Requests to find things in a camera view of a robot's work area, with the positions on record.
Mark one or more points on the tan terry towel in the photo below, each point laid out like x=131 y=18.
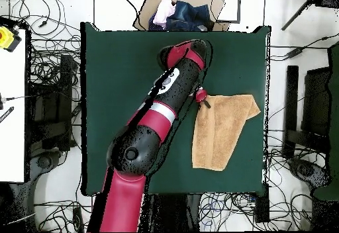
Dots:
x=219 y=132

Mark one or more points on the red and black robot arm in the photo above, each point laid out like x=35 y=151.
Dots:
x=124 y=204

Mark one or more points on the blue jeans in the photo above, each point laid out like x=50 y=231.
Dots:
x=190 y=16

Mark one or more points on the purple dotted garment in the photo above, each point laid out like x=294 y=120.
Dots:
x=155 y=26

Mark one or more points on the black metal stand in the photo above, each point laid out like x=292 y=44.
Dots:
x=291 y=98
x=65 y=98

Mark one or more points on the dark green table cloth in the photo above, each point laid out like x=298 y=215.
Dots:
x=119 y=71

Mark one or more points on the pale pink garment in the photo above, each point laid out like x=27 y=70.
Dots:
x=164 y=10

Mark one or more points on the cardboard box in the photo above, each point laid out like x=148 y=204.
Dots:
x=147 y=10

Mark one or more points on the black rectangular box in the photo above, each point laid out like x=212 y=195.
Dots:
x=262 y=206

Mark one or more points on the round black base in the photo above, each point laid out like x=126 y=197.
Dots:
x=44 y=161
x=307 y=170

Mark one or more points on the green cloth-covered table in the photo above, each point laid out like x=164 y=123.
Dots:
x=334 y=111

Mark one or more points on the black tripod stand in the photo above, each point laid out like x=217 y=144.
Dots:
x=329 y=0

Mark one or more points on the black power strip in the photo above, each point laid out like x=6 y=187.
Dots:
x=78 y=218

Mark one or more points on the white side table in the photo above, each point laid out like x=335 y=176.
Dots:
x=12 y=111

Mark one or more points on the black striped tool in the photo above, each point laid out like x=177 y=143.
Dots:
x=6 y=114

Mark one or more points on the yellow emergency stop button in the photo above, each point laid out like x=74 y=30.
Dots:
x=5 y=38

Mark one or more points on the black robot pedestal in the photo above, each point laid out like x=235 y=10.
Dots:
x=172 y=211

